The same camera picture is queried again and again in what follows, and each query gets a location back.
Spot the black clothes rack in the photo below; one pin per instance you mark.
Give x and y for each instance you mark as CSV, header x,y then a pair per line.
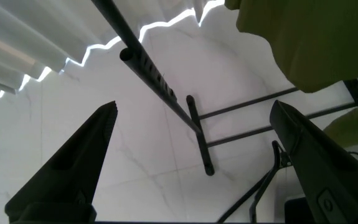
x,y
147,68

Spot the white curtain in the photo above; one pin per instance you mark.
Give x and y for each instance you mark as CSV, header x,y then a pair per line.
x,y
26,31

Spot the green shirt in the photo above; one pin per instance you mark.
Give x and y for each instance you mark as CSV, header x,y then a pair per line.
x,y
322,37

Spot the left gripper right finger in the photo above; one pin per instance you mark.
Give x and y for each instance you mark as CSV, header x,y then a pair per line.
x,y
331,180

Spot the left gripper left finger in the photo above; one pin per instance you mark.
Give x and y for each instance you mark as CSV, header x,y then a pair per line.
x,y
66,174

